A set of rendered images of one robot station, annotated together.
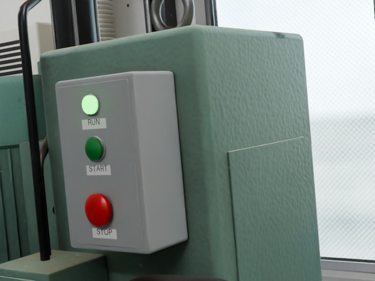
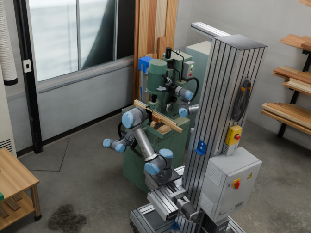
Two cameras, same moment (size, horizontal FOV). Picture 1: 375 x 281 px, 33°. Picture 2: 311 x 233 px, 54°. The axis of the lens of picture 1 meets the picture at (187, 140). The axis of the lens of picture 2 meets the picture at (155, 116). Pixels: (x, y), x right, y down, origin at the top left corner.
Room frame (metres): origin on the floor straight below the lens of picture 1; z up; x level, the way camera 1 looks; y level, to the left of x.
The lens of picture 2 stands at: (0.71, 2.97, 2.57)
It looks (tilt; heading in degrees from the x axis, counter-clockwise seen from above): 31 degrees down; 273
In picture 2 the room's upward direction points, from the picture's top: 7 degrees clockwise
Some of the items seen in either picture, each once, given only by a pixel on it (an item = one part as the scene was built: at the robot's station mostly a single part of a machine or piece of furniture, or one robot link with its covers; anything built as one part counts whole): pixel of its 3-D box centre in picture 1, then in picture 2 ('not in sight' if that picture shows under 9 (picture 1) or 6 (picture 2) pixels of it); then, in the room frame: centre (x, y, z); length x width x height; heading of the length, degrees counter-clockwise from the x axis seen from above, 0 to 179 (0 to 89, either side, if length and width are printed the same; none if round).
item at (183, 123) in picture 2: not in sight; (158, 123); (0.83, 0.14, 0.76); 0.57 x 0.45 x 0.09; 54
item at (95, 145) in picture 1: (94, 149); not in sight; (0.57, 0.08, 1.42); 0.02 x 0.01 x 0.02; 54
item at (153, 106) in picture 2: not in sight; (154, 104); (0.89, 0.22, 1.03); 0.14 x 0.07 x 0.09; 54
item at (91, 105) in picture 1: (89, 104); not in sight; (0.57, 0.08, 1.46); 0.02 x 0.01 x 0.02; 54
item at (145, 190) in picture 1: (120, 161); (188, 70); (0.60, 0.06, 1.40); 0.10 x 0.06 x 0.16; 54
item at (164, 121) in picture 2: not in sight; (157, 117); (0.84, 0.28, 0.92); 0.65 x 0.02 x 0.04; 144
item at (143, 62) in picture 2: not in sight; (146, 100); (1.07, -0.67, 0.58); 0.27 x 0.25 x 1.16; 144
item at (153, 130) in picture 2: not in sight; (145, 121); (0.96, 0.33, 0.87); 0.61 x 0.30 x 0.06; 144
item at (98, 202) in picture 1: (97, 209); not in sight; (0.57, 0.09, 1.36); 0.03 x 0.01 x 0.03; 54
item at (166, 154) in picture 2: not in sight; (164, 157); (0.71, 1.01, 0.98); 0.13 x 0.12 x 0.14; 58
